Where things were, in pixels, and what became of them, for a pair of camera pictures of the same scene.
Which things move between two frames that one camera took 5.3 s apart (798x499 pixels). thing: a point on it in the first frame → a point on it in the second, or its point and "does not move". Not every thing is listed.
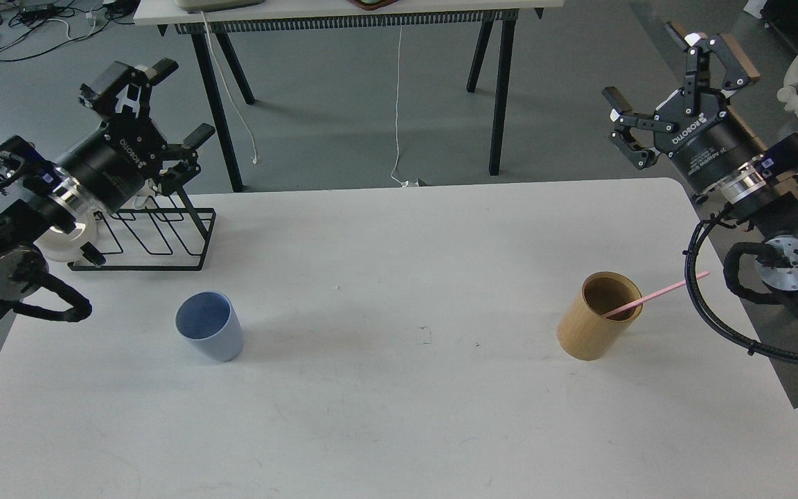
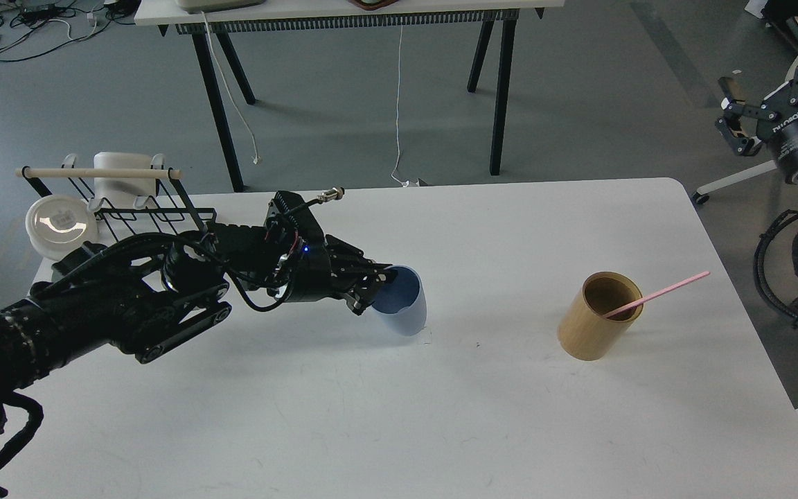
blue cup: x=210 y=322 → x=402 y=304
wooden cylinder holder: x=582 y=330 does not move
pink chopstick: x=643 y=300 does not move
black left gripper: x=125 y=152 → x=302 y=263
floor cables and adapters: x=8 y=30 does not move
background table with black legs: x=343 y=17 does not move
